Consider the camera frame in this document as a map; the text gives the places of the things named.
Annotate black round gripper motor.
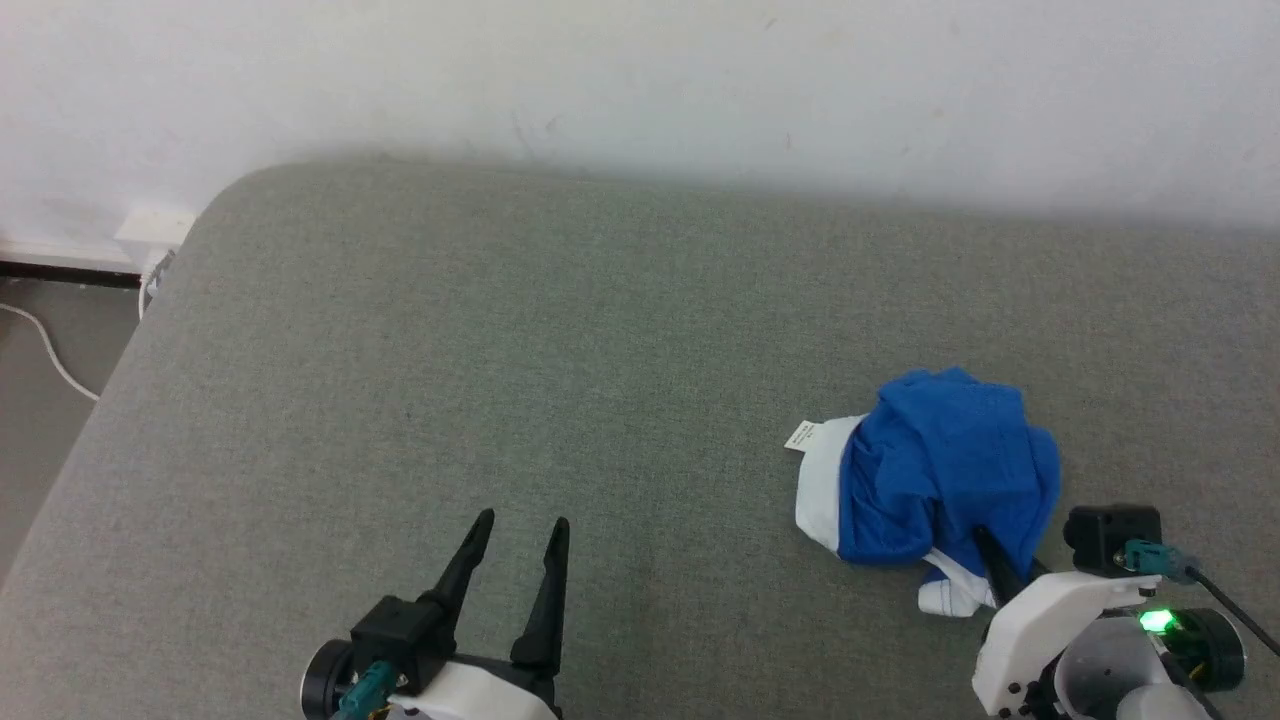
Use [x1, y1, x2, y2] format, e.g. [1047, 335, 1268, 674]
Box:
[300, 640, 357, 720]
[1165, 607, 1248, 693]

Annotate white wall socket box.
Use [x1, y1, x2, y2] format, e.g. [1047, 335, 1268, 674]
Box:
[113, 207, 197, 277]

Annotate black right camera cable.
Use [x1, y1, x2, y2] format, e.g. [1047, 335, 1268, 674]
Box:
[1124, 539, 1280, 658]

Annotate black round left gripper motor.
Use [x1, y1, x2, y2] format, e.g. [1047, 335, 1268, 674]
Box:
[300, 640, 357, 720]

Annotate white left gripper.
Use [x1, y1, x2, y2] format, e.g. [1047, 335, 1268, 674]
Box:
[385, 508, 571, 720]

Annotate white floor cable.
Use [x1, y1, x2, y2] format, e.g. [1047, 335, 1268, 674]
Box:
[0, 303, 102, 403]

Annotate blue and white shorts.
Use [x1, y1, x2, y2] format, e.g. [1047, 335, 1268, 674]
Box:
[785, 366, 1063, 618]

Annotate black skirting strip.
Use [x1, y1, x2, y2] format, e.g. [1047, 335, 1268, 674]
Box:
[0, 258, 142, 291]

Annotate black round right gripper motor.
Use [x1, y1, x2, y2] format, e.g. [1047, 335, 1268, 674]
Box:
[1165, 607, 1248, 693]

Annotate grey fabric sofa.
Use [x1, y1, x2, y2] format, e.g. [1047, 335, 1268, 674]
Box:
[0, 155, 1280, 720]

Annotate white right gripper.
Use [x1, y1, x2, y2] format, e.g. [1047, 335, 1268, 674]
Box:
[972, 527, 1147, 719]

